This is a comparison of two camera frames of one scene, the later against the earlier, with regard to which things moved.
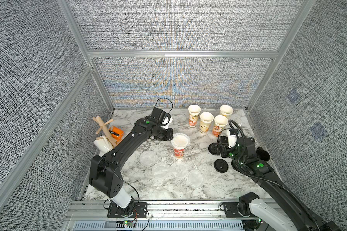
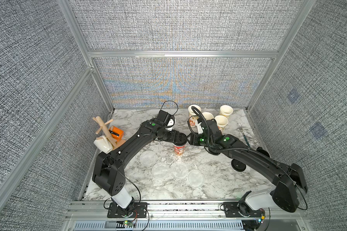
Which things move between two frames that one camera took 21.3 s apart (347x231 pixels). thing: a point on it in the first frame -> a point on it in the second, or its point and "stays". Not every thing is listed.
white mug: (103, 144) stays
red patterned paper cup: (180, 141) stays
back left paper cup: (193, 111) stays
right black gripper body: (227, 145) -> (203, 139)
